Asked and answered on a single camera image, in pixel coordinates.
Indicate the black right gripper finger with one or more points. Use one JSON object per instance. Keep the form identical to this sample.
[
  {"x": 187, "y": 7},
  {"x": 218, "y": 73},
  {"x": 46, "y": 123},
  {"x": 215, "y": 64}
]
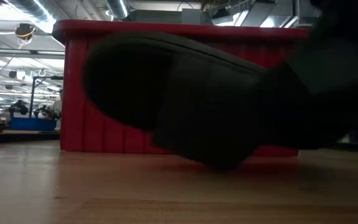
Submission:
[{"x": 306, "y": 124}]

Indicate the black slide sandal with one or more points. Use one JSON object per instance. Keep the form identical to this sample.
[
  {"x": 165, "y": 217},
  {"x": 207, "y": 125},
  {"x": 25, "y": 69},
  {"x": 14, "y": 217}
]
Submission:
[{"x": 166, "y": 102}]

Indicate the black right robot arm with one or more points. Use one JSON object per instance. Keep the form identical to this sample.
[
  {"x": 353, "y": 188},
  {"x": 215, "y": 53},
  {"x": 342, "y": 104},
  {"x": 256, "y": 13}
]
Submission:
[{"x": 346, "y": 15}]

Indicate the red plastic bin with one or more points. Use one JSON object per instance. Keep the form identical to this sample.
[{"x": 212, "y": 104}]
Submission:
[{"x": 79, "y": 93}]

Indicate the grey air unit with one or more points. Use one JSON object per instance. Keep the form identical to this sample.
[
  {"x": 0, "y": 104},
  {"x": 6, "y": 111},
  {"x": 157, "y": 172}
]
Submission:
[{"x": 166, "y": 17}]

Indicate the person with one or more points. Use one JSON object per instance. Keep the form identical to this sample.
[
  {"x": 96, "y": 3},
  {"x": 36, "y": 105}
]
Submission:
[{"x": 57, "y": 107}]

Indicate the blue storage box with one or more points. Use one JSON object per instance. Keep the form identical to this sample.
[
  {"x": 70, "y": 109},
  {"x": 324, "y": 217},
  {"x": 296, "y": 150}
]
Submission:
[{"x": 33, "y": 124}]

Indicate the silver ceiling duct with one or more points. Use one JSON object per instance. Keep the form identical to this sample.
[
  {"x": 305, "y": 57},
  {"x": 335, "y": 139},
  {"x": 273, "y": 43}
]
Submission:
[
  {"x": 118, "y": 7},
  {"x": 36, "y": 9},
  {"x": 259, "y": 12}
]

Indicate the black background stand frame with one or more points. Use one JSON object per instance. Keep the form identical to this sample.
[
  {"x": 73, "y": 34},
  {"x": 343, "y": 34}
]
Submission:
[{"x": 32, "y": 93}]

